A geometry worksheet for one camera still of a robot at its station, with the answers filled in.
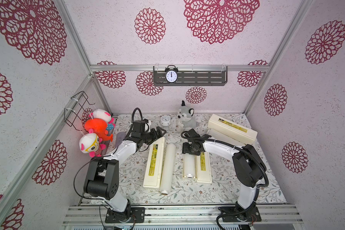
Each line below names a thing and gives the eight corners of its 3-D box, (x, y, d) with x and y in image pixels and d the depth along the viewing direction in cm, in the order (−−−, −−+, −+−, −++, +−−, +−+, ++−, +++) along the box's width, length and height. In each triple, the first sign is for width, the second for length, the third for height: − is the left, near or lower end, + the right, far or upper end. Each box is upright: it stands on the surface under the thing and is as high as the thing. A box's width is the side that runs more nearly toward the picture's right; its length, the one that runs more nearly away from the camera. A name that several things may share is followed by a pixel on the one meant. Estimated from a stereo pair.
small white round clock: (160, 126, 115) (160, 123, 112) (160, 118, 120) (160, 115, 117) (170, 126, 115) (170, 123, 112) (170, 118, 120) (170, 115, 117)
